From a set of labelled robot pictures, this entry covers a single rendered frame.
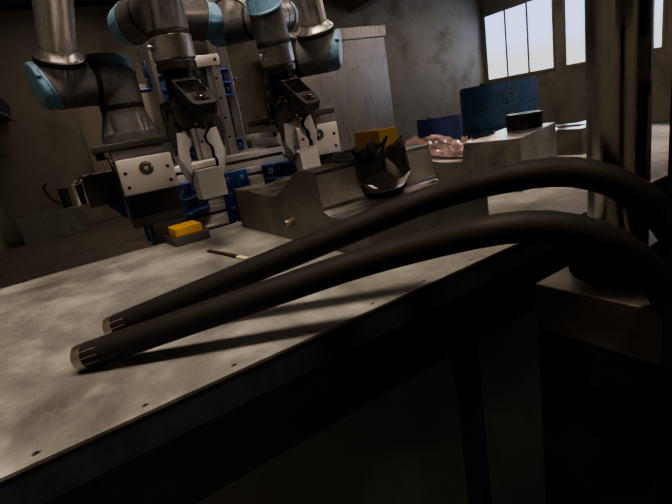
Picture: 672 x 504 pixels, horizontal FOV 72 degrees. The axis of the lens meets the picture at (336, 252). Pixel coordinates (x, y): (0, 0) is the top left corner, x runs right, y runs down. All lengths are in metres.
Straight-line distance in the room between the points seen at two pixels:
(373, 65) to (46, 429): 8.06
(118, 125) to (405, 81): 9.43
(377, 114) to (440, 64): 3.28
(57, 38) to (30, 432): 1.03
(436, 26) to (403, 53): 1.04
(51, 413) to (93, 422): 0.06
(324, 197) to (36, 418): 0.49
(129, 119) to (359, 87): 6.89
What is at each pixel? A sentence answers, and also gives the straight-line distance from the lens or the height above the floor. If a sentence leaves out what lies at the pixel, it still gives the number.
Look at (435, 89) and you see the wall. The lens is 11.07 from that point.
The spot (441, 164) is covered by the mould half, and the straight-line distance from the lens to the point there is 1.09.
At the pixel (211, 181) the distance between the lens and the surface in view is 0.91.
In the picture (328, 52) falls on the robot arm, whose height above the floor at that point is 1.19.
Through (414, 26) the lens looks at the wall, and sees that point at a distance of 10.92.
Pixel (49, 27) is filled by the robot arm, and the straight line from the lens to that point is 1.37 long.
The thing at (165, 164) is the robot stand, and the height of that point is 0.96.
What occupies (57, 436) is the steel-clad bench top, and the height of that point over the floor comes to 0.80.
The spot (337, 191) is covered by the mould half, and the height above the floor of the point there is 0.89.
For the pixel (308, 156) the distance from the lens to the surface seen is 1.14.
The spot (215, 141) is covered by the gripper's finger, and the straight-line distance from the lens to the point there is 0.93.
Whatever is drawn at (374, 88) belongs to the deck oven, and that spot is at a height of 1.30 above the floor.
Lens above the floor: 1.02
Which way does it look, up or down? 16 degrees down
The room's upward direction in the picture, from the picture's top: 10 degrees counter-clockwise
